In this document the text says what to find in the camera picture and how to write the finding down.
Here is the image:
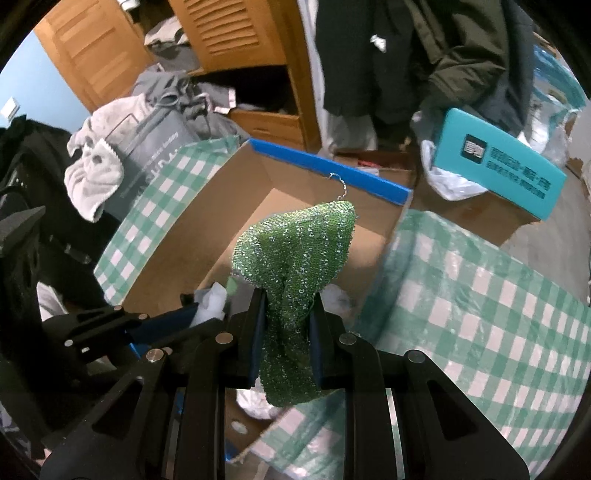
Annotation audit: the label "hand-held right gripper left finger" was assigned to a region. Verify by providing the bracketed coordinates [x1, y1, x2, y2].
[39, 286, 269, 480]

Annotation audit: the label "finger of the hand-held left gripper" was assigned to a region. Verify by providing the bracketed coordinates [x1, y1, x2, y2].
[41, 305, 200, 347]
[65, 339, 141, 368]

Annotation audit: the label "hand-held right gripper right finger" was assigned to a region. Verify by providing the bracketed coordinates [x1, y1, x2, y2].
[308, 288, 532, 480]

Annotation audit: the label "green sparkly scouring cloth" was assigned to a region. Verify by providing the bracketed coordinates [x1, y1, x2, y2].
[232, 173, 357, 408]

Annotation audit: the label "cardboard box with blue edge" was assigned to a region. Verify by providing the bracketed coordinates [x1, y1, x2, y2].
[122, 138, 414, 467]

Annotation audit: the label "white sock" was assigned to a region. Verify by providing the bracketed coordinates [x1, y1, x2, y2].
[191, 281, 232, 326]

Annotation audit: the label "white fluffy cloth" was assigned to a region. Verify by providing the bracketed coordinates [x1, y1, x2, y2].
[236, 376, 280, 421]

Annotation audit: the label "green checked tablecloth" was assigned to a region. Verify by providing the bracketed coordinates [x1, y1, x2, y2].
[92, 136, 591, 480]

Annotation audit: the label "light grey fleece towel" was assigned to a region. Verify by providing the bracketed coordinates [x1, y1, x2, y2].
[65, 97, 153, 222]

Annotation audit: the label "dark grey printed bag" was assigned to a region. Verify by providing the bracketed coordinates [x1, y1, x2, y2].
[104, 111, 204, 222]

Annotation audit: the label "white plastic bag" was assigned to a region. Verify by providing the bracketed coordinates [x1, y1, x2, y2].
[411, 111, 490, 201]

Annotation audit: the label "black clothing pile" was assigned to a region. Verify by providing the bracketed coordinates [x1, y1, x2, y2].
[0, 115, 107, 296]

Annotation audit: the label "brown cardboard box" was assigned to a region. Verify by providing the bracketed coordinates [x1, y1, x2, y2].
[335, 152, 541, 247]

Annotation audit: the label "grey clothes pile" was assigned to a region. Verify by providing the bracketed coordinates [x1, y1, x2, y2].
[131, 16, 241, 139]

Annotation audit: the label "teal printed box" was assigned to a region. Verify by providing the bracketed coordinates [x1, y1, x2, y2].
[433, 107, 568, 221]

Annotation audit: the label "black jacket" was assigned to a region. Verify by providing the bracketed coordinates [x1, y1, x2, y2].
[321, 0, 421, 139]

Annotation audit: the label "wooden louvred cabinet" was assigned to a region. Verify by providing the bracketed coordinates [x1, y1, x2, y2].
[32, 0, 324, 153]

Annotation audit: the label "clear bluish plastic bags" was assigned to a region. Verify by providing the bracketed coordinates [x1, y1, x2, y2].
[517, 44, 591, 169]

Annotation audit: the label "dark olive jacket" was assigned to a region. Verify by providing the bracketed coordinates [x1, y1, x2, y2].
[406, 0, 536, 137]

